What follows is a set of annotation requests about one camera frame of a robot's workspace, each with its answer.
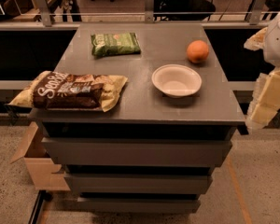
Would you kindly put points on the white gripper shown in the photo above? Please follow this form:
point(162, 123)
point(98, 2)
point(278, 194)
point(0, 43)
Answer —
point(278, 42)

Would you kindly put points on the green jalapeno chip bag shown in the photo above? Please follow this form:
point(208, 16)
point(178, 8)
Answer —
point(104, 45)

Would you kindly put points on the brown sea salt chip bag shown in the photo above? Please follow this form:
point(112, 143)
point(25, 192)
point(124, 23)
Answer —
point(56, 90)

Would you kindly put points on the orange fruit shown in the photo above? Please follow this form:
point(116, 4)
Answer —
point(197, 51)

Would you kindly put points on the white paper bowl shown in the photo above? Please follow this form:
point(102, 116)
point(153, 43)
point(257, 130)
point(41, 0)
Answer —
point(176, 80)

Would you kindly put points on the black office chair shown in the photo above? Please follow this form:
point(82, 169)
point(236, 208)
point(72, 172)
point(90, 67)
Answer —
point(183, 10)

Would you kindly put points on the grey drawer cabinet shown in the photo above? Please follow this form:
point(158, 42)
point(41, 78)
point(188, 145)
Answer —
point(150, 153)

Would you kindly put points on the metal railing with posts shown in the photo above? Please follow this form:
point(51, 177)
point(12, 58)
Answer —
point(75, 11)

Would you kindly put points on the cardboard box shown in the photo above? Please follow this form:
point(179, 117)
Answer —
point(45, 174)

